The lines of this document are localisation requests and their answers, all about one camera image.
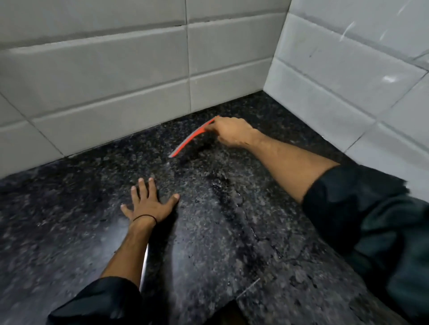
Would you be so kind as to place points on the person's left hand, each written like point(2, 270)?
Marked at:
point(147, 206)

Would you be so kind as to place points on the person's right hand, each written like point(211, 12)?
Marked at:
point(236, 132)

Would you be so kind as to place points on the person's left little finger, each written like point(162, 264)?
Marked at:
point(126, 211)

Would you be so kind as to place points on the person's right fingers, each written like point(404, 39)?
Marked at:
point(214, 124)

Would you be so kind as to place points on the person's left middle finger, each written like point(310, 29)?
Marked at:
point(143, 188)

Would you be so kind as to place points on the person's left thumb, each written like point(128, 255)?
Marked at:
point(171, 201)

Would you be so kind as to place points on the red squeegee blade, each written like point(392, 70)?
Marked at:
point(191, 138)

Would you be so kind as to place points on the person's right forearm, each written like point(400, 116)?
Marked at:
point(288, 164)

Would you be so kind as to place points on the person's left forearm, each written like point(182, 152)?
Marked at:
point(130, 249)

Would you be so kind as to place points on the black wristband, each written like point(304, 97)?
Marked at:
point(144, 217)

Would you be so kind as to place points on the person's black left sleeve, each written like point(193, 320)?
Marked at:
point(100, 303)

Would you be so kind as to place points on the person's black sleeve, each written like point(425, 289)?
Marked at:
point(372, 234)
point(100, 303)

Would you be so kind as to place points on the person's black right sleeve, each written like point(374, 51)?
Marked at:
point(372, 234)

